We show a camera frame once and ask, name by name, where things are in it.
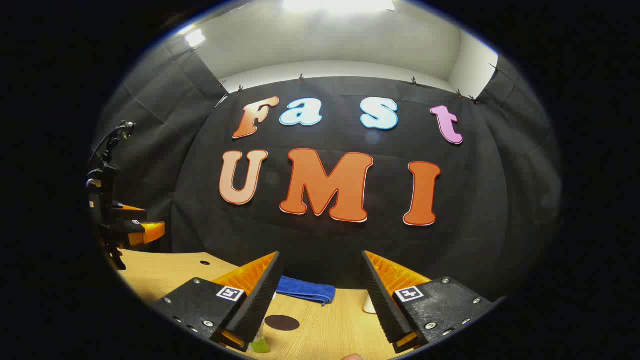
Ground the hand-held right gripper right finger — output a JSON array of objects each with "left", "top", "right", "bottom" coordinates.
[{"left": 361, "top": 250, "right": 496, "bottom": 354}]

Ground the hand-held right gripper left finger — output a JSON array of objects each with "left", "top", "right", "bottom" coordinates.
[{"left": 150, "top": 251, "right": 282, "bottom": 353}]

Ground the dark round coaster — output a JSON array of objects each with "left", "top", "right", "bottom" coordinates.
[{"left": 264, "top": 315, "right": 301, "bottom": 332}]

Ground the clear water bottle white label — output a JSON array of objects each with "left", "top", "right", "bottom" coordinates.
[{"left": 250, "top": 320, "right": 271, "bottom": 354}]

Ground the blue towel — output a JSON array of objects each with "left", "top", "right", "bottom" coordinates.
[{"left": 276, "top": 275, "right": 337, "bottom": 306}]

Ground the black backdrop cloth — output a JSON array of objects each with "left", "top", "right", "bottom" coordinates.
[{"left": 92, "top": 37, "right": 563, "bottom": 303}]

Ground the ceiling light panel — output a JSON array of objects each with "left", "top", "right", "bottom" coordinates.
[{"left": 185, "top": 27, "right": 207, "bottom": 49}]

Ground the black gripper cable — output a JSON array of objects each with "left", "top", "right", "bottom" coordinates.
[{"left": 87, "top": 120, "right": 136, "bottom": 173}]

